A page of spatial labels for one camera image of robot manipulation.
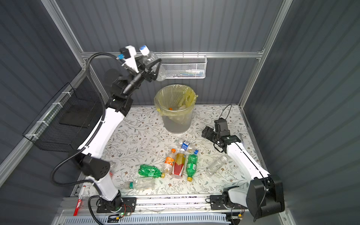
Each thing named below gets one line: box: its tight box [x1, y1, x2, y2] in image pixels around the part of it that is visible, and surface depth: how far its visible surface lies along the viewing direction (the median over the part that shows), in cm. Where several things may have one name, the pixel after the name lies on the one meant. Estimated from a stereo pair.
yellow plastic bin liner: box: [153, 84, 199, 120], surface depth 98 cm
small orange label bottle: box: [162, 148, 177, 175], surface depth 85 cm
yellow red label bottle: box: [172, 148, 187, 180], surface depth 84 cm
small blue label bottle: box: [178, 140, 196, 151], surface depth 93 cm
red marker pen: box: [73, 185, 86, 217], surface depth 76 cm
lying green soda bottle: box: [138, 164, 166, 179], surface depth 84 cm
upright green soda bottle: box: [186, 153, 199, 182], surface depth 84 cm
